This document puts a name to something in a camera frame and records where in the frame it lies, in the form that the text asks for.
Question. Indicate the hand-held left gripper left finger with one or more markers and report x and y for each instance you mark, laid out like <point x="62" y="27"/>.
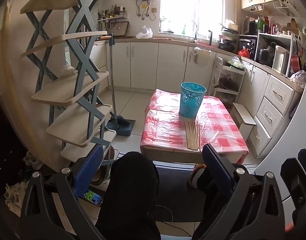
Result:
<point x="90" y="170"/>

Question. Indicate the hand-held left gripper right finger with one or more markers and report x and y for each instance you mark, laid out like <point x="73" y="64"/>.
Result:
<point x="219" y="165"/>

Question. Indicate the bunch of wooden chopsticks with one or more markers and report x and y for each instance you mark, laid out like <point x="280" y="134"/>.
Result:
<point x="192" y="135"/>

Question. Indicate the teal perforated plastic basket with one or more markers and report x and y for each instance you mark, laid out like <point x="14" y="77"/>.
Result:
<point x="192" y="100"/>

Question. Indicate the patterned slipper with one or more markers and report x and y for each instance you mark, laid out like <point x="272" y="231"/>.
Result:
<point x="196" y="176"/>

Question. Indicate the smartphone with lit screen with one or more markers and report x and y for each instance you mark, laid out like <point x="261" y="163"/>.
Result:
<point x="93" y="198"/>

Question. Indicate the person's left leg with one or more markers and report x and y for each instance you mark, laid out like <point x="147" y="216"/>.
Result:
<point x="130" y="192"/>

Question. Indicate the low wooden table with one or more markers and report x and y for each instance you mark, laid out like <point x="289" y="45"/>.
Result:
<point x="173" y="153"/>

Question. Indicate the dark floor mat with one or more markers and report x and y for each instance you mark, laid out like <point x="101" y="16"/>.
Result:
<point x="173" y="187"/>

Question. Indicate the small white wooden stool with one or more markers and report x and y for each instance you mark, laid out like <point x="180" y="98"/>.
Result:
<point x="244" y="120"/>

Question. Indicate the white shoes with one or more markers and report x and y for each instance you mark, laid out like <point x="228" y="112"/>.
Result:
<point x="33" y="161"/>

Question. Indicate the red checkered plastic tablecloth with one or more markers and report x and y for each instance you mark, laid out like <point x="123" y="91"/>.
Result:
<point x="168" y="130"/>

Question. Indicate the white drawer cabinet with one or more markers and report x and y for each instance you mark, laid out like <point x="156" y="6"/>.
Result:
<point x="272" y="105"/>

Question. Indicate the white storage trolley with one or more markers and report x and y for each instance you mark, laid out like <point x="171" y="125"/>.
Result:
<point x="229" y="95"/>

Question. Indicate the dark frying pan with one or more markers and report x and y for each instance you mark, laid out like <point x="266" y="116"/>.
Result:
<point x="229" y="83"/>

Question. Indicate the clear plastic bag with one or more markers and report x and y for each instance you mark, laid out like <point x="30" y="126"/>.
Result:
<point x="299" y="78"/>

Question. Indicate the light blue seat cushion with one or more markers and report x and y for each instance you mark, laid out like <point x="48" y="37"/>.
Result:
<point x="176" y="238"/>

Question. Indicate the red pan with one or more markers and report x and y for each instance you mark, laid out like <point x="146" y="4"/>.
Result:
<point x="296" y="63"/>

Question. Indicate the bag of green vegetables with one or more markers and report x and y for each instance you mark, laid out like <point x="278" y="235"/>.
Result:
<point x="235" y="63"/>

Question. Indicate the white electric kettle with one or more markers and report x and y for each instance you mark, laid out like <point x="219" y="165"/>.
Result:
<point x="280" y="60"/>

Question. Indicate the white hanging bin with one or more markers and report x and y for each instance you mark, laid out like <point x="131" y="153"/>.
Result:
<point x="204" y="57"/>

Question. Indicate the red plastic bag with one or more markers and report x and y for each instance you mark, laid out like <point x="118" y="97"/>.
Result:
<point x="244" y="53"/>

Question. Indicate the steel cooking pot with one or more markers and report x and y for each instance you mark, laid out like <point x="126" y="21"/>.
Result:
<point x="265" y="55"/>

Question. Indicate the white base cabinets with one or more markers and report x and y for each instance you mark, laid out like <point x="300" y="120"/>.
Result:
<point x="155" y="65"/>

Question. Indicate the white appliance shelf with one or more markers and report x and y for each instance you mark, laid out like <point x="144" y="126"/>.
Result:
<point x="294" y="42"/>

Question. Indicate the dish rack with pots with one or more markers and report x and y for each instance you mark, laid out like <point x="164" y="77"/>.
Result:
<point x="227" y="38"/>

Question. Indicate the black water tap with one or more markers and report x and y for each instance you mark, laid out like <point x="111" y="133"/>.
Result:
<point x="210" y="37"/>

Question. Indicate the chrome kitchen faucet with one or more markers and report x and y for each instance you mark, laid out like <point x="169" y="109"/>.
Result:
<point x="195" y="30"/>

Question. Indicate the black microwave oven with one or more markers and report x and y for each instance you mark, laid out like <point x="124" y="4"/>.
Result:
<point x="251" y="26"/>

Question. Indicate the brown tray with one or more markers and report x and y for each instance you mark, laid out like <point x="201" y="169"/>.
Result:
<point x="120" y="28"/>

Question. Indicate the white plastic bag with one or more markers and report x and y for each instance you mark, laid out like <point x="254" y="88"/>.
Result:
<point x="144" y="33"/>

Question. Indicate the bright kitchen window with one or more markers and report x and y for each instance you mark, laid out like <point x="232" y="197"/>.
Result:
<point x="190" y="5"/>

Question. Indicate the wall rack with utensils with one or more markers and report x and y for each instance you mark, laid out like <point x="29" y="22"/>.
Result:
<point x="110" y="17"/>

